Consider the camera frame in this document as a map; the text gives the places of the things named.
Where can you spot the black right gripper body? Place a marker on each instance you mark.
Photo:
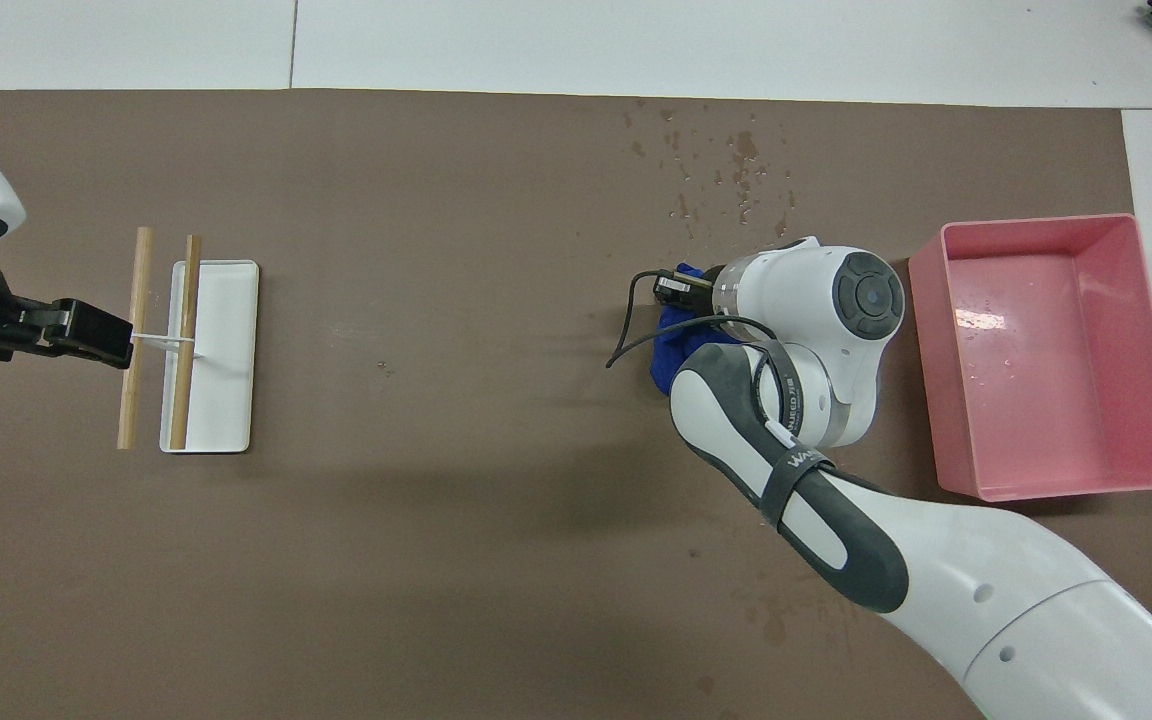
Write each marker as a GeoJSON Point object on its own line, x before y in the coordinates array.
{"type": "Point", "coordinates": [684, 287]}

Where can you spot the blue towel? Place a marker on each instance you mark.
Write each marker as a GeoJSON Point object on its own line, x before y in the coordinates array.
{"type": "Point", "coordinates": [681, 345]}

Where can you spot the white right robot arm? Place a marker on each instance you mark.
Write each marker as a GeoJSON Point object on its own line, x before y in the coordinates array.
{"type": "Point", "coordinates": [936, 560]}

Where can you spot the wooden rack rod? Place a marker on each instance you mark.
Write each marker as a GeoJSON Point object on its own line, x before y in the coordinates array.
{"type": "Point", "coordinates": [186, 290]}
{"type": "Point", "coordinates": [136, 290]}

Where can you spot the white rack with wooden bars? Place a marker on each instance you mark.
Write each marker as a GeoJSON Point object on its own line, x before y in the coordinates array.
{"type": "Point", "coordinates": [231, 400]}

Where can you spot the pink plastic bin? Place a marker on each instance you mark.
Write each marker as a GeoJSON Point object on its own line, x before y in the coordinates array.
{"type": "Point", "coordinates": [1026, 400]}

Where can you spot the brown table mat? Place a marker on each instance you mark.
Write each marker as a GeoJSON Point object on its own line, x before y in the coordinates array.
{"type": "Point", "coordinates": [436, 560]}

